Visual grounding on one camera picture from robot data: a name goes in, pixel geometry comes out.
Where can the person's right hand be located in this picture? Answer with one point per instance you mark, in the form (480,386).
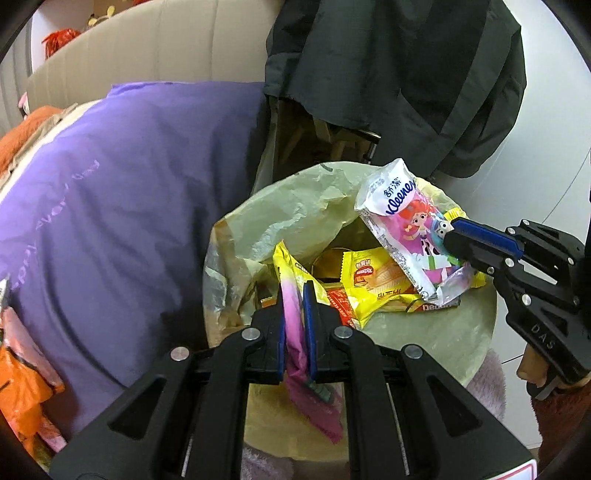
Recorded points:
(530,367)

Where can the yellow biscuit wrapper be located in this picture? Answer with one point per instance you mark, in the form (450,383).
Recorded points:
(374,277)

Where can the office chair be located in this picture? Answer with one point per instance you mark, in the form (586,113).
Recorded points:
(295,138)

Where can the pink plush toy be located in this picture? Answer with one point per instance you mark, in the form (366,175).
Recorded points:
(23,104)

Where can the beige pleated curtain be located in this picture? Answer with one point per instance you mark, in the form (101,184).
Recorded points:
(18,78)

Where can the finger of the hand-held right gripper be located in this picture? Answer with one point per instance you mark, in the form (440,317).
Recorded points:
(480,256)
(485,233)

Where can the small red plastic bag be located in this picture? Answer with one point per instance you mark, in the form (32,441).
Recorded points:
(57,41)

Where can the person's right forearm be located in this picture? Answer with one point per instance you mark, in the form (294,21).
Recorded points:
(563,415)

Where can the pink yellow snack wrapper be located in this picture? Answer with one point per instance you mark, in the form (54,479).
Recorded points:
(295,323)

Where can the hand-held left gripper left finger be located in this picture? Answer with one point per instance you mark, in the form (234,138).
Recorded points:
(280,341)

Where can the orange pillow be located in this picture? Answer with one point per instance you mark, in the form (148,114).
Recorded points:
(18,147)

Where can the white yellow-eared plush toy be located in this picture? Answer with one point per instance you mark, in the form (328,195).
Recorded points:
(99,18)

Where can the orange plastic bag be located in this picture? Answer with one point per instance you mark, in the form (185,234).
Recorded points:
(23,392)

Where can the yellow plastic bin liner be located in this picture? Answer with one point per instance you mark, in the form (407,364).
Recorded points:
(286,207)

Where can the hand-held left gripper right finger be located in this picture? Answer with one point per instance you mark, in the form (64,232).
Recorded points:
(310,341)

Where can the dark grey jacket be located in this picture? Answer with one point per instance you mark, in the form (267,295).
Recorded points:
(392,69)

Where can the clear pink tissue packet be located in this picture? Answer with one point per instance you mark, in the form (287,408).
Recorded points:
(406,217)

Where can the purple blanket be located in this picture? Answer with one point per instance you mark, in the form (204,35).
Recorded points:
(115,221)

